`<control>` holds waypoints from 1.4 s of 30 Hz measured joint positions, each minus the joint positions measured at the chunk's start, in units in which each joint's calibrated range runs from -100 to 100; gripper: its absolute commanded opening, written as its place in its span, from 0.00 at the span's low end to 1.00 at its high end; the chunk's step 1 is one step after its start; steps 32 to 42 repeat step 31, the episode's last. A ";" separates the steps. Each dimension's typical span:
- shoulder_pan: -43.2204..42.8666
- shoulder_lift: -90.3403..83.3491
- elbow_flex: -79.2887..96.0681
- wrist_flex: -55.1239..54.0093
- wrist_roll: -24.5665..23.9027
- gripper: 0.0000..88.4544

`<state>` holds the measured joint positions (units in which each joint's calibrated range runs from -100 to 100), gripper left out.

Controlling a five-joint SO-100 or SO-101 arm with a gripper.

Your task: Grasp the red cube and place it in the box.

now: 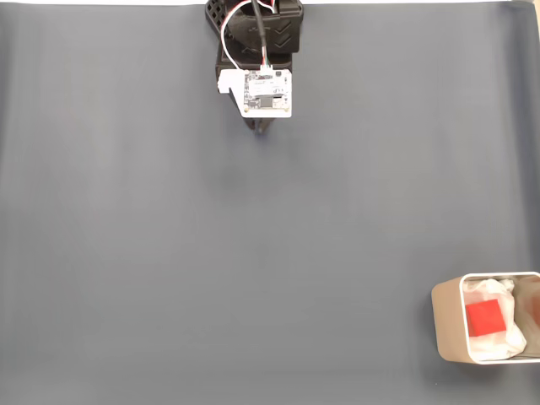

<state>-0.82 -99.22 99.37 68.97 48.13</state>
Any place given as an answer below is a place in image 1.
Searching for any red cube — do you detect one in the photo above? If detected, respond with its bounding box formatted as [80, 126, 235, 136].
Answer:
[465, 298, 507, 338]

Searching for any beige box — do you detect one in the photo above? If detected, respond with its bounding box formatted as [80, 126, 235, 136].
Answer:
[429, 271, 540, 365]

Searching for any white crumpled tissue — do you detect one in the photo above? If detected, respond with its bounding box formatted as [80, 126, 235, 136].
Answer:
[461, 277, 528, 362]

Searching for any white red servo wire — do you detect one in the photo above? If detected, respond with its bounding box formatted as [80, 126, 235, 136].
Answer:
[219, 0, 280, 73]

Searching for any white camera board with mount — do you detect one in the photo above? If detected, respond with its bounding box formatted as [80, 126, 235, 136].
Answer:
[217, 67, 294, 119]

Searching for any black camera cable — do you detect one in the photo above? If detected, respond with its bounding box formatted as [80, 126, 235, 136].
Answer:
[251, 0, 272, 69]

